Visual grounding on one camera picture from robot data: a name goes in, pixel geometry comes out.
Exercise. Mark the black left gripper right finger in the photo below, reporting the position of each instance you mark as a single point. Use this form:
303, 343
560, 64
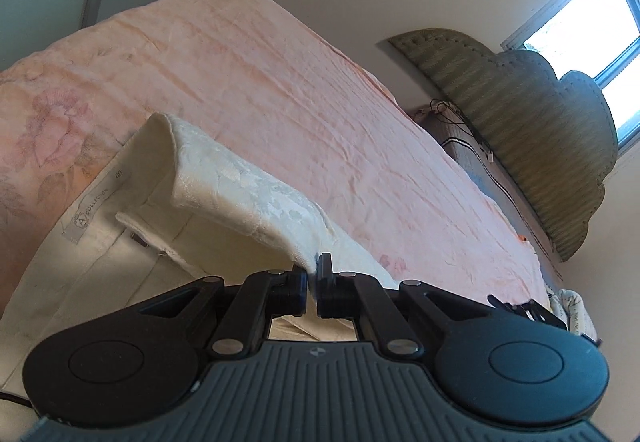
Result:
495, 365

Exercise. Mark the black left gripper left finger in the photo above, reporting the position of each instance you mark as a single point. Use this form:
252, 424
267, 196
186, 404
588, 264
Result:
139, 362

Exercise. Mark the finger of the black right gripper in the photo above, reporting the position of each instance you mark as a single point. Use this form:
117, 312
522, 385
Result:
531, 310

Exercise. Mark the cream white pants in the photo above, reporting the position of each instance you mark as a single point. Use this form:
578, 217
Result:
172, 206

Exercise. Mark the white patterned cloth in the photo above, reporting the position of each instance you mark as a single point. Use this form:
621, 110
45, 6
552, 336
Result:
569, 307

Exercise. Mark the green striped headboard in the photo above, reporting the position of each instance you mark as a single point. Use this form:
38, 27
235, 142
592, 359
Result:
555, 135

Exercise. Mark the pink floral bed sheet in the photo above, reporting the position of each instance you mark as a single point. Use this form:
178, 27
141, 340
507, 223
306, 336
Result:
257, 80

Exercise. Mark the window with metal frame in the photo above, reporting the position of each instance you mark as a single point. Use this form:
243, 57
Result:
599, 38

